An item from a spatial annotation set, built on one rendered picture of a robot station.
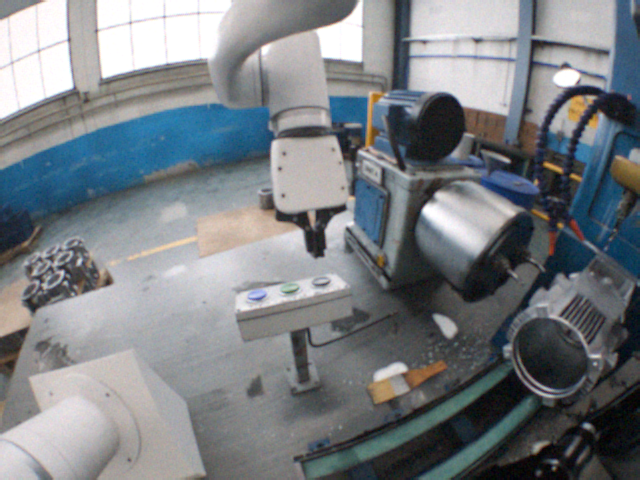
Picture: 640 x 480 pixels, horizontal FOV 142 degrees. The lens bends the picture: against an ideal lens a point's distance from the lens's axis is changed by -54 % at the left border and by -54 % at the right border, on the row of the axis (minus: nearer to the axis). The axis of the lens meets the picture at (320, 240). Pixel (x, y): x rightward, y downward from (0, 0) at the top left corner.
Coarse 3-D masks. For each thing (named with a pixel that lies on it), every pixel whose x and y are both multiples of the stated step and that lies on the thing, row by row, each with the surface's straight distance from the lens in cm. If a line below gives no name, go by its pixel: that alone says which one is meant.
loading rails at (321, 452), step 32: (448, 384) 61; (480, 384) 52; (512, 384) 69; (384, 416) 55; (416, 416) 46; (448, 416) 47; (512, 416) 53; (320, 448) 40; (352, 448) 42; (384, 448) 42; (480, 448) 48
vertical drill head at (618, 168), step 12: (636, 156) 50; (612, 168) 50; (624, 168) 47; (636, 168) 46; (624, 180) 47; (636, 180) 45; (624, 192) 48; (636, 192) 46; (624, 204) 48; (624, 216) 49
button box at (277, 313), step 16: (272, 288) 39; (304, 288) 37; (320, 288) 36; (336, 288) 36; (240, 304) 36; (256, 304) 35; (272, 304) 34; (288, 304) 34; (304, 304) 35; (320, 304) 35; (336, 304) 36; (240, 320) 35; (256, 320) 35; (272, 320) 35; (288, 320) 35; (304, 320) 36; (320, 320) 37; (256, 336) 36
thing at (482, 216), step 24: (456, 192) 58; (480, 192) 59; (432, 216) 57; (456, 216) 54; (480, 216) 52; (504, 216) 52; (528, 216) 59; (432, 240) 56; (456, 240) 52; (480, 240) 50; (504, 240) 53; (528, 240) 67; (432, 264) 60; (456, 264) 53; (480, 264) 50; (504, 264) 53; (456, 288) 56; (480, 288) 58
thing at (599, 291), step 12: (600, 264) 61; (588, 276) 51; (600, 276) 62; (612, 276) 62; (624, 276) 62; (576, 288) 52; (588, 288) 52; (600, 288) 51; (612, 288) 56; (624, 288) 61; (576, 300) 53; (588, 300) 52; (600, 300) 52; (612, 300) 51; (624, 300) 53; (600, 312) 53; (612, 312) 52; (600, 324) 53; (612, 324) 54
